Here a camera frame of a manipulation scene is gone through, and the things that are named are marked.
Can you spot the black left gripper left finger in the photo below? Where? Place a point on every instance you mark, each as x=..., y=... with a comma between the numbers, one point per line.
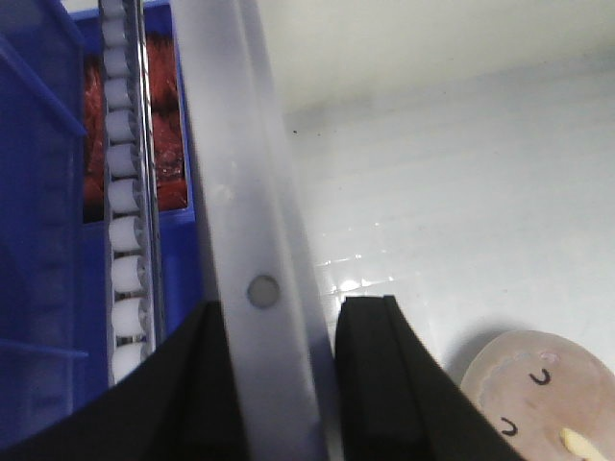
x=179, y=404

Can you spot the red items in bin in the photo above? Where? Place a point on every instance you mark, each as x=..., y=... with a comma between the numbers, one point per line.
x=168, y=138

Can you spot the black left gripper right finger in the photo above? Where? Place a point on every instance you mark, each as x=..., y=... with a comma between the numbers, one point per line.
x=395, y=401

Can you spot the white roller track left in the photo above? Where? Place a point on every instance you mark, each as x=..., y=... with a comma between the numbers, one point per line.
x=133, y=272

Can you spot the purple round plush toy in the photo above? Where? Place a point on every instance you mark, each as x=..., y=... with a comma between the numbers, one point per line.
x=530, y=385

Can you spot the white plastic Totelife tote box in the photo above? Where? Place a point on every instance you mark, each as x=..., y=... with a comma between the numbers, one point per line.
x=456, y=155

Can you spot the blue bin upper left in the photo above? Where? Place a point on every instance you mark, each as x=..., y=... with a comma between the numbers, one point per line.
x=42, y=142

